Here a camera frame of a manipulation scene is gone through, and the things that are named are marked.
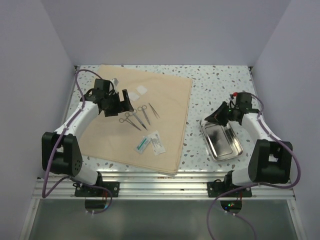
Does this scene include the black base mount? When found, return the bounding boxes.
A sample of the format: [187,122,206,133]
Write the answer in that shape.
[206,180,253,198]
[72,181,120,198]

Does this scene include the steel surgical scissors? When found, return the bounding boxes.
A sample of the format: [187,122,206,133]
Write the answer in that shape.
[137,105,151,125]

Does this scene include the steel forceps left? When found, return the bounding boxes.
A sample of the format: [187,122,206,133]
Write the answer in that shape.
[119,112,141,131]

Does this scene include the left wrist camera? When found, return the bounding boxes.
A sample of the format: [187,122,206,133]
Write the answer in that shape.
[111,78,119,86]

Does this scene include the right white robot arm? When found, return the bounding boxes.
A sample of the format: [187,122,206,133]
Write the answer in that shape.
[203,92,293,197]

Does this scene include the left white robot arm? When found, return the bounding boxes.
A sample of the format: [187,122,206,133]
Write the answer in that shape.
[41,78,133,197]

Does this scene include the green suture packet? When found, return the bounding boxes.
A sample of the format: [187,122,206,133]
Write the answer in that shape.
[135,136,151,154]

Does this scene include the beige cloth drape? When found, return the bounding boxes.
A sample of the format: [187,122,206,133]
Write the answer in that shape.
[79,65,192,174]

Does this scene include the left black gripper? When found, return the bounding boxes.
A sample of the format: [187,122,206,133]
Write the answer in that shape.
[104,89,133,117]

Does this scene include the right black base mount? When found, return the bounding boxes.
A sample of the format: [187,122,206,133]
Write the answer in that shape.
[206,180,253,198]

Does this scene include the steel tweezers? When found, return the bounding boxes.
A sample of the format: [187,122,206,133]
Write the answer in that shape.
[148,103,160,119]

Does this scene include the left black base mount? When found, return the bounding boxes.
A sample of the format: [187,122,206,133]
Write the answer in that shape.
[72,181,120,198]

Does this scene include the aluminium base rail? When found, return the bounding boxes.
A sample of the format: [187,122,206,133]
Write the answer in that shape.
[31,171,295,200]

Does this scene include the stainless steel tray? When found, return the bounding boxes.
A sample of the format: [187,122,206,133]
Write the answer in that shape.
[199,120,243,162]

